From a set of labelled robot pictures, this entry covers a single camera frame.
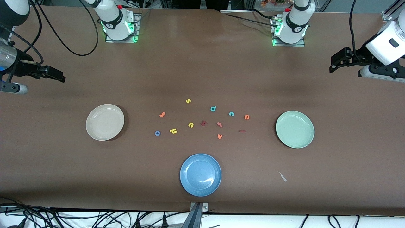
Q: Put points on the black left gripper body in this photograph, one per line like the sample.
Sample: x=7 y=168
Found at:
x=360 y=57

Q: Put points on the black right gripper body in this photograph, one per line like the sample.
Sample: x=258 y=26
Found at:
x=22 y=66

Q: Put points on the yellow foam letter h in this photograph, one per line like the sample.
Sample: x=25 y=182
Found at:
x=173 y=131

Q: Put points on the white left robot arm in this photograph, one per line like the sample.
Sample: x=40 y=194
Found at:
x=294 y=28

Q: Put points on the beige brown plate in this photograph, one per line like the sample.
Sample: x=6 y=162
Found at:
x=104 y=123

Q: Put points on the light green plate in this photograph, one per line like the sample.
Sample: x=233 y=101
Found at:
x=300 y=141

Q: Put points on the orange brown flower bunch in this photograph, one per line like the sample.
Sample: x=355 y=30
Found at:
x=269 y=3

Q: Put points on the small white paper scrap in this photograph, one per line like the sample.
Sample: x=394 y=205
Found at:
x=282 y=176

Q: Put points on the brown table cover mat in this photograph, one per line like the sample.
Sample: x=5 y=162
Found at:
x=202 y=63

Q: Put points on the dark red foam letter k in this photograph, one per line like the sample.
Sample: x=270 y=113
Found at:
x=203 y=123

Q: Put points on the black power plug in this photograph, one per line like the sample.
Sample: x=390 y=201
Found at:
x=138 y=223
x=165 y=221

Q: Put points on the blue plate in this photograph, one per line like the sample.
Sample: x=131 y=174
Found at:
x=201 y=175

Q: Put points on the silver aluminium frame profile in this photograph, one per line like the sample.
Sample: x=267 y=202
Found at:
x=386 y=15

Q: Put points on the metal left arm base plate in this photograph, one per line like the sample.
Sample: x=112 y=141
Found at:
x=288 y=45

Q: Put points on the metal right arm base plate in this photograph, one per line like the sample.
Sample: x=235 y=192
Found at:
x=120 y=41

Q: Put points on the grey metal camera mount bracket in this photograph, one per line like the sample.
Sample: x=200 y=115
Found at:
x=196 y=209

